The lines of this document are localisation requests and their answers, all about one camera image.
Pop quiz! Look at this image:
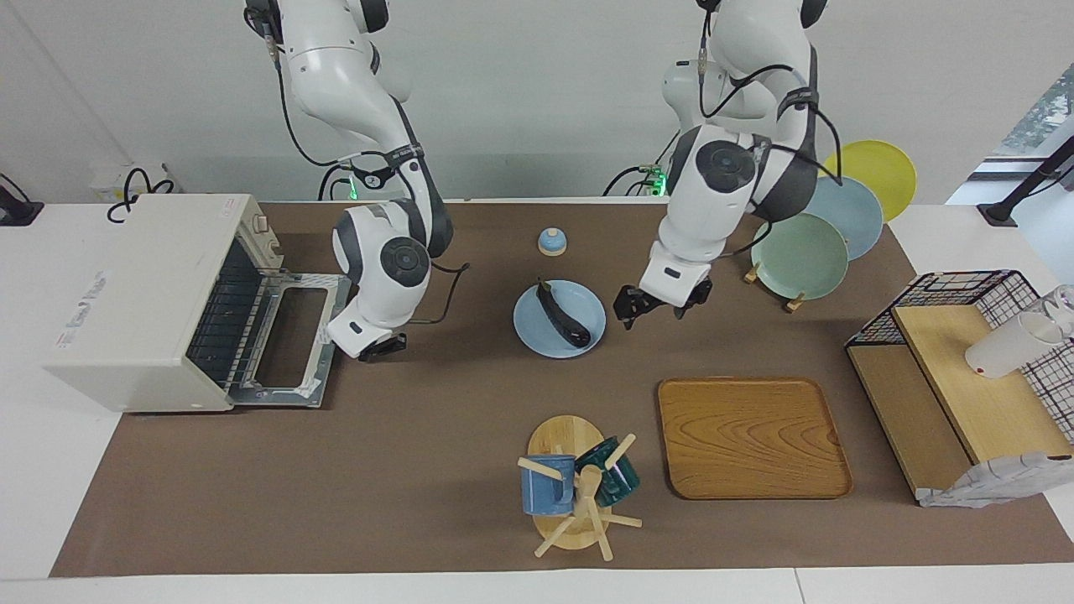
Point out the yellow plate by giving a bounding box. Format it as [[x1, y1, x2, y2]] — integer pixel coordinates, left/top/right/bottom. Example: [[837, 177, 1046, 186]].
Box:
[[822, 140, 918, 223]]

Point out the light blue round plate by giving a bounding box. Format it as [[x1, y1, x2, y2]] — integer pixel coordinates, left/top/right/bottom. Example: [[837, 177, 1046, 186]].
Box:
[[514, 280, 607, 360]]

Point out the beige toaster oven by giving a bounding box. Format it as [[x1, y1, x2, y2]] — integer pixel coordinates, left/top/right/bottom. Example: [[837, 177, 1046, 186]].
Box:
[[42, 195, 353, 414]]

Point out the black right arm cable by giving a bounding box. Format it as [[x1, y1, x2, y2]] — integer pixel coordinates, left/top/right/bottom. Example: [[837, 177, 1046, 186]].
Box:
[[273, 46, 471, 325]]

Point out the blue mug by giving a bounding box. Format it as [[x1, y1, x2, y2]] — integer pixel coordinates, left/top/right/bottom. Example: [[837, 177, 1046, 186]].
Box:
[[520, 455, 578, 516]]

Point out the pale blue plate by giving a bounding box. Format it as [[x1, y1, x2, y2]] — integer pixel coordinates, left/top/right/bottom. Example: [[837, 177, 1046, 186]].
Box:
[[801, 176, 884, 261]]

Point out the wooden serving tray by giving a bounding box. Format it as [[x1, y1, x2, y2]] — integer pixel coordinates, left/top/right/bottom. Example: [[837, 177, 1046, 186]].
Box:
[[657, 377, 853, 501]]

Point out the metal oven rack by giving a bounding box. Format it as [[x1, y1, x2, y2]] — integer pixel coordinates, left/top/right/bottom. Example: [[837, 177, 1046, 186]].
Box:
[[187, 242, 284, 388]]

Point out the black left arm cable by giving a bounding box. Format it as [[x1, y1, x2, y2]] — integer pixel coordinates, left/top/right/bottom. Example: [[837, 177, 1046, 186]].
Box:
[[699, 59, 845, 263]]

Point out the black power cord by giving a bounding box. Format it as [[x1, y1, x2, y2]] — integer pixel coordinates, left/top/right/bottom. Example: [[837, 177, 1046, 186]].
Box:
[[106, 166, 179, 224]]

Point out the black wire basket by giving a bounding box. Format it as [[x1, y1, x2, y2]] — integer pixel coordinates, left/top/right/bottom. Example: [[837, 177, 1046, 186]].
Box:
[[846, 270, 1074, 445]]

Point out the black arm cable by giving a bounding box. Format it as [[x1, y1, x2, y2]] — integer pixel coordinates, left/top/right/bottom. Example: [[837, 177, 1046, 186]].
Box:
[[699, 59, 845, 263], [273, 46, 471, 325]]

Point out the wooden plate rack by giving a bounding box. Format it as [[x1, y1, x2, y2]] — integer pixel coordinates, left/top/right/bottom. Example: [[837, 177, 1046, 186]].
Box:
[[744, 262, 827, 313]]

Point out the dark green mug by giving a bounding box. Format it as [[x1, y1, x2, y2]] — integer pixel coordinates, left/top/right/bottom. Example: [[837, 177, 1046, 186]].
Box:
[[576, 436, 641, 508]]

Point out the pale green plate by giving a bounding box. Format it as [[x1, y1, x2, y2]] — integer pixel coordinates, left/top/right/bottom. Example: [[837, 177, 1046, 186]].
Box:
[[751, 212, 850, 301]]

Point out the marble patterned cloth strip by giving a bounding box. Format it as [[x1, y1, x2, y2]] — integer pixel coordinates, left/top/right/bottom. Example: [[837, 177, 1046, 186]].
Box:
[[917, 453, 1074, 509]]

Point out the white cup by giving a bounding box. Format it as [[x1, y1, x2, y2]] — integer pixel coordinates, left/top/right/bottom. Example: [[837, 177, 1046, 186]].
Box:
[[965, 310, 1066, 378]]

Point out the clear glass cup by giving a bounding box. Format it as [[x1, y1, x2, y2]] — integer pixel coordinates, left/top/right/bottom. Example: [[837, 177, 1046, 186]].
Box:
[[1043, 284, 1074, 336]]

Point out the wooden mug tree stand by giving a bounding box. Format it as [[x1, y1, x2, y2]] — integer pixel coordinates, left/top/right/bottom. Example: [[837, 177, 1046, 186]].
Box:
[[518, 414, 644, 561]]

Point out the wooden stepped shelf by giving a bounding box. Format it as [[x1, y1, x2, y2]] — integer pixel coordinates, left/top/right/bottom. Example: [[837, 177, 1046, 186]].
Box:
[[846, 270, 1074, 508]]

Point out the dark purple eggplant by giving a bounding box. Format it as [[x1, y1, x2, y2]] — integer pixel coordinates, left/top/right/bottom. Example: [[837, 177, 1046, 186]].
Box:
[[535, 280, 592, 348]]

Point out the brown table mat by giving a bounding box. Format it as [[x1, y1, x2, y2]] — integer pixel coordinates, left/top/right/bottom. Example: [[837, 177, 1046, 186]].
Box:
[[50, 201, 1074, 578]]

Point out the glass oven door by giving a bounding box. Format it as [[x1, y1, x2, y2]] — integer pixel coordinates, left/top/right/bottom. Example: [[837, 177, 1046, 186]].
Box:
[[225, 270, 353, 409]]

